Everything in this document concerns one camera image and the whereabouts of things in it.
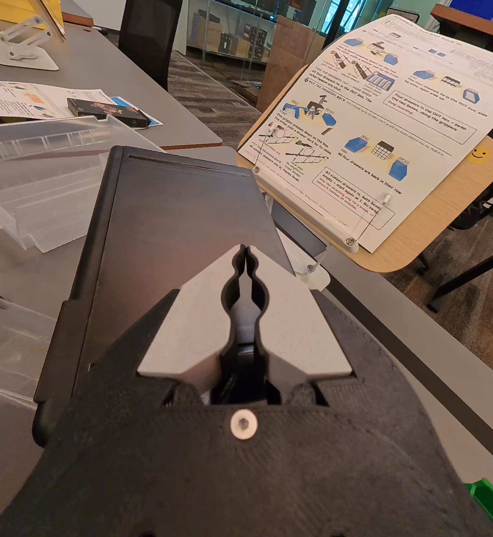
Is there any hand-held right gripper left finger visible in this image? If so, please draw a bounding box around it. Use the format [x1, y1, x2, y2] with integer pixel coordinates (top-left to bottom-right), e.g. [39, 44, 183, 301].
[137, 244, 247, 395]

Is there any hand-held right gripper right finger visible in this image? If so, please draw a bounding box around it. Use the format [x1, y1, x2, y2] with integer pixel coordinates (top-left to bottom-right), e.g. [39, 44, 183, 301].
[246, 244, 353, 398]

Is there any black drawer cabinet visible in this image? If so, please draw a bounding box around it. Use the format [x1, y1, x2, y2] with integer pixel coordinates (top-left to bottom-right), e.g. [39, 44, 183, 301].
[32, 145, 297, 447]

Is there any clear plastic box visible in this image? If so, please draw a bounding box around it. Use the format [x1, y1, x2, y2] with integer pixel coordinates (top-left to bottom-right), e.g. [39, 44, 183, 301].
[0, 289, 64, 409]

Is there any white document stand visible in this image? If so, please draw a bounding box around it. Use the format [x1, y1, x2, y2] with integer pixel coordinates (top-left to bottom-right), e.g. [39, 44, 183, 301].
[251, 164, 361, 293]

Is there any large clear plastic bin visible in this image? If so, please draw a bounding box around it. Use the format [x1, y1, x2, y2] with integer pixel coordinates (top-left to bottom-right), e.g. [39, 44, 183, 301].
[0, 114, 165, 253]

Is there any blue and white card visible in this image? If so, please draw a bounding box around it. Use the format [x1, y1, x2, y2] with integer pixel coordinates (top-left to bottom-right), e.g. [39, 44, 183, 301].
[110, 96, 164, 126]

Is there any printed instruction sheet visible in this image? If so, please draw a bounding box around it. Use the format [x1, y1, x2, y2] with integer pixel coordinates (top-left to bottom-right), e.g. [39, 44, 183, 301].
[239, 14, 493, 253]

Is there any small black card box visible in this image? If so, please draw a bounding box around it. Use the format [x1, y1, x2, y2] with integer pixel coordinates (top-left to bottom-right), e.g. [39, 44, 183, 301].
[67, 97, 151, 128]

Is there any cardboard box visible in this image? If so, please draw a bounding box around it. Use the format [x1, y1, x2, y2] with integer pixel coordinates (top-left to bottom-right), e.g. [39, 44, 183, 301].
[256, 15, 327, 114]

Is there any printed paper sheet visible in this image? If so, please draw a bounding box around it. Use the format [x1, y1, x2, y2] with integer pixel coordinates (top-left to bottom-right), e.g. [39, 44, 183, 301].
[0, 80, 106, 126]

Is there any storage shelf with boxes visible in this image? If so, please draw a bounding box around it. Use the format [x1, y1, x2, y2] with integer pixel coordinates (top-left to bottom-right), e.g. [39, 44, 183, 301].
[186, 0, 272, 63]

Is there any black office chair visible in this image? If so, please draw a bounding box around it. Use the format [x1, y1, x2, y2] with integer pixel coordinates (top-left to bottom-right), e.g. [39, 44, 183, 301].
[118, 0, 183, 91]

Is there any brown wooden desk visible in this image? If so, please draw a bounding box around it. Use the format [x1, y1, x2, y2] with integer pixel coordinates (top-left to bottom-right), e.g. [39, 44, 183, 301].
[430, 3, 493, 47]

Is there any yellow sign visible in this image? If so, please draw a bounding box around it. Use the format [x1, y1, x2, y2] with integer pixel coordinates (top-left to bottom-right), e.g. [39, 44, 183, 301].
[0, 0, 67, 40]

